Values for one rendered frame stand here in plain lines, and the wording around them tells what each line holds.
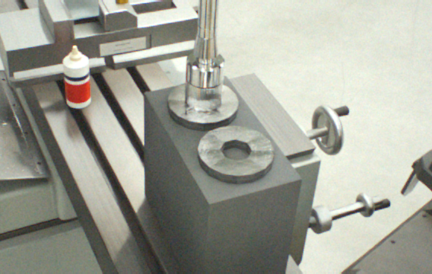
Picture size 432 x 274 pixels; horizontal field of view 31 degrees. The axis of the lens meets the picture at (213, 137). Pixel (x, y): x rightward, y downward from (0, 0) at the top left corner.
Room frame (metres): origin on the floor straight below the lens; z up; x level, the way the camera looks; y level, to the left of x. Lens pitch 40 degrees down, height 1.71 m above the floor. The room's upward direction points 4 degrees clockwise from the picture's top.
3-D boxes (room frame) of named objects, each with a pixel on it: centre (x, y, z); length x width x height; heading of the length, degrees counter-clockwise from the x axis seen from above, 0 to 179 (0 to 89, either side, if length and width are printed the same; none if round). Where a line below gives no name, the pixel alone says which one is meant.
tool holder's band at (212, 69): (0.77, 0.02, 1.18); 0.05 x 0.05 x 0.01
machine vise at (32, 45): (1.17, 0.22, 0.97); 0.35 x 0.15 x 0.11; 115
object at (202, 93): (0.77, 0.02, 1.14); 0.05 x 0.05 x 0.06
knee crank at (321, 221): (1.22, -0.32, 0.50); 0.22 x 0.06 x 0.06; 117
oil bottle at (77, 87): (1.01, 0.23, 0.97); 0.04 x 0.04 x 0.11
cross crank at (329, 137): (1.33, -0.22, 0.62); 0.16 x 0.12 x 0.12; 117
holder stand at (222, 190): (0.73, -0.01, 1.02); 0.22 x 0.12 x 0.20; 26
